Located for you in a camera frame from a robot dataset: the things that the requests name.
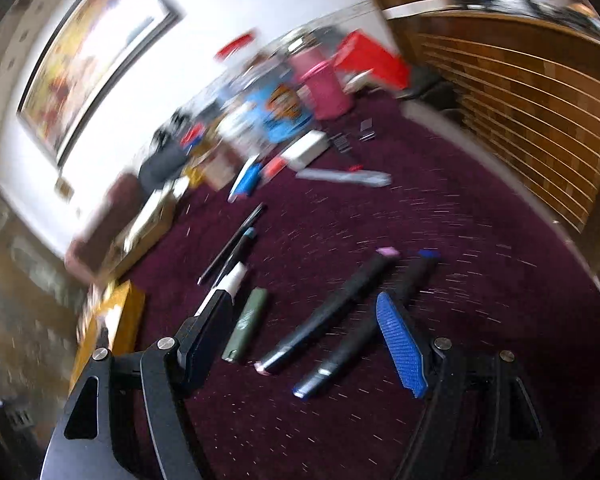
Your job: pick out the slim black pen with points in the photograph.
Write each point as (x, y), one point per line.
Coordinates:
(232, 240)

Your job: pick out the wooden slatted cabinet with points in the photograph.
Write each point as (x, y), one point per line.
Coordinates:
(520, 110)

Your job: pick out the clear plastic pen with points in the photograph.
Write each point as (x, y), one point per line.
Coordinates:
(345, 177)

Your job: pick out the framed wall picture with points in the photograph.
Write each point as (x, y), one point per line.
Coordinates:
(95, 55)

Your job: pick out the bottle in pink knit sleeve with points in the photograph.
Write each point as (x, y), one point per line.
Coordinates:
(325, 90)

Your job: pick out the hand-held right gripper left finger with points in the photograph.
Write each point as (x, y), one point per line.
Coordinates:
(200, 355)

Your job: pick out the red marker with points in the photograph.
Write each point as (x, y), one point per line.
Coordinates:
(275, 167)

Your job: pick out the black marker green cap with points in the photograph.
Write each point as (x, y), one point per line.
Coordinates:
(242, 247)

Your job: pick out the white charger block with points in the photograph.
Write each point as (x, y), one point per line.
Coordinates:
(305, 150)

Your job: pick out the clear jar blue label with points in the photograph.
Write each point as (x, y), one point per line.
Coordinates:
(275, 110)

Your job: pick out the short green pen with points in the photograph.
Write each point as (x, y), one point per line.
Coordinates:
(245, 325)

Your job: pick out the brown upholstered chair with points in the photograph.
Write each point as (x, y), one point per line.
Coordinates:
(105, 225)

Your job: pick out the red box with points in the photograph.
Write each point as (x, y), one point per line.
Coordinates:
(370, 60)

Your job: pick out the white dropper bottle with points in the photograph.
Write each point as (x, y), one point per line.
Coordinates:
(230, 280)

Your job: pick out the flat brown cardboard box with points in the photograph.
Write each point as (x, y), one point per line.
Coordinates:
(150, 230)

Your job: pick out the small black object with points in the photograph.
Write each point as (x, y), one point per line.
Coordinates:
(341, 142)
(367, 130)

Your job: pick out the dark object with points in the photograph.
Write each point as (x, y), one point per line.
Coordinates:
(430, 87)

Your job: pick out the black marker pink cap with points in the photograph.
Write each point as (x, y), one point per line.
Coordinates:
(325, 310)

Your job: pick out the dark box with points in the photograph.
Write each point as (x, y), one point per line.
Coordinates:
(10, 417)

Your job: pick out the black marker blue cap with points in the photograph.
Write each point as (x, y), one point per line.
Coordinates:
(360, 330)

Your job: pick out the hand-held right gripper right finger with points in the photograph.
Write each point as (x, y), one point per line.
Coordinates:
(400, 350)

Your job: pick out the yellow taped cardboard box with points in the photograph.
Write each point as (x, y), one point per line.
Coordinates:
(115, 315)

